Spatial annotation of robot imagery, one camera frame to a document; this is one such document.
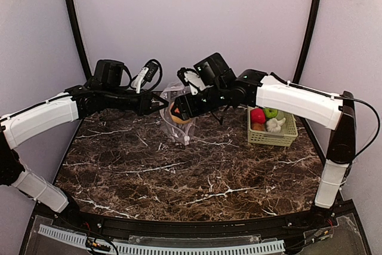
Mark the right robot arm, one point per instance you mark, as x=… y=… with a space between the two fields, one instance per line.
x=214 y=84

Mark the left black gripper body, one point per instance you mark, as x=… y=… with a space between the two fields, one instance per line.
x=143 y=104

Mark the black front table rail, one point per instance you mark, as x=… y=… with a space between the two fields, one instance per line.
x=289 y=226

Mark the white garlic toy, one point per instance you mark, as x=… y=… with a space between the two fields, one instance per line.
x=274 y=125

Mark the green apple toy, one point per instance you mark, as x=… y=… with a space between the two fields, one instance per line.
x=270 y=113

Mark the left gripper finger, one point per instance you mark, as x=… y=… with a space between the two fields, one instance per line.
x=157 y=98
x=156 y=107

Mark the green plastic basket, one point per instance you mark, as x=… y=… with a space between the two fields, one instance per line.
x=287 y=135

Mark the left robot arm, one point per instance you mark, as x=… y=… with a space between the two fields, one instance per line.
x=103 y=90

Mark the orange peach toy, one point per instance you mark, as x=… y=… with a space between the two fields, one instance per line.
x=180 y=119

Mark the right black corner post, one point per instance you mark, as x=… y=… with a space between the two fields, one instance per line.
x=311 y=21

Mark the clear zip top bag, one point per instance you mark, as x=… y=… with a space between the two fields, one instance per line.
x=178 y=130

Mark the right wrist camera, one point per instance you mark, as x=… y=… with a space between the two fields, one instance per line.
x=189 y=77

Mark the red pepper toy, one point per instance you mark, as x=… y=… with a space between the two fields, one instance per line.
x=257 y=116

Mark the brown potato toy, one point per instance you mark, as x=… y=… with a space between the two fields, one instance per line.
x=258 y=126

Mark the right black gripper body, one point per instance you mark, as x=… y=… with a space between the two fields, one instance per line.
x=185 y=106

